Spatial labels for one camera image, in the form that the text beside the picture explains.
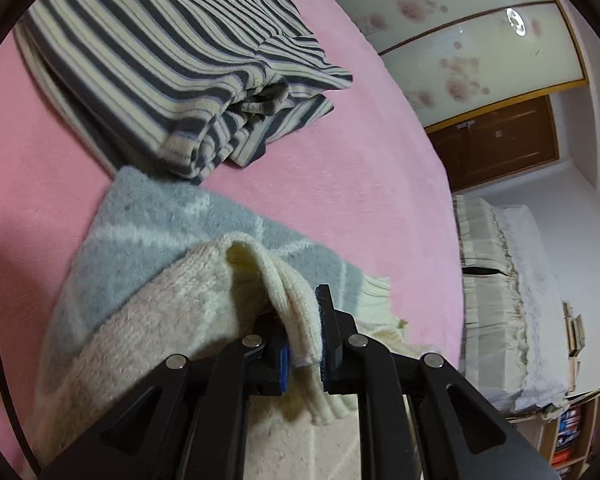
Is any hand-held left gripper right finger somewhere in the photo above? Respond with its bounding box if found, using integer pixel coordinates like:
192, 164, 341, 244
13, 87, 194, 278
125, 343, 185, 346
314, 284, 561, 480

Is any brown wooden door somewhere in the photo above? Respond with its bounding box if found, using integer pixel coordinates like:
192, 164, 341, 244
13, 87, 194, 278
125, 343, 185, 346
425, 94, 561, 193

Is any diamond pattern knit sweater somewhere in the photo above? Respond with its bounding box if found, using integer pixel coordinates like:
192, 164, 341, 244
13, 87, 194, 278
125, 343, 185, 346
30, 165, 443, 480

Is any pink fleece bed blanket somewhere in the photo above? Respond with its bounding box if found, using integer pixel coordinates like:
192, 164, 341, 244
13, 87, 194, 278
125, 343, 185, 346
0, 0, 466, 480

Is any striped folded garment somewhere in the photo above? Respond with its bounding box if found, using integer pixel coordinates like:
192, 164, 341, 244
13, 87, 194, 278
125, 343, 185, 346
12, 0, 353, 186

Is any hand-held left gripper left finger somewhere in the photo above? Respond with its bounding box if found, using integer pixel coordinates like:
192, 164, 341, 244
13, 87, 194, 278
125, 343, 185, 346
40, 312, 291, 480

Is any floral sliding door wardrobe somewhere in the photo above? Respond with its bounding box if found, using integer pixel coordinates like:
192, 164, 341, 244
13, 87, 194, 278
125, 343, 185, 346
300, 0, 588, 133

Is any stack of books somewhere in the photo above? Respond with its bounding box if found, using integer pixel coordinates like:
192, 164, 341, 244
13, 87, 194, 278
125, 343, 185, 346
560, 300, 588, 391

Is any wooden bookshelf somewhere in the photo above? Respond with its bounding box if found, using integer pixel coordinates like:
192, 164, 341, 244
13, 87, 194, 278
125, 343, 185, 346
505, 382, 600, 480

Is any white lace cover cloth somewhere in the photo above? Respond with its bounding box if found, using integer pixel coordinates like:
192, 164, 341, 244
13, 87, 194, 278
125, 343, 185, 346
495, 205, 573, 411

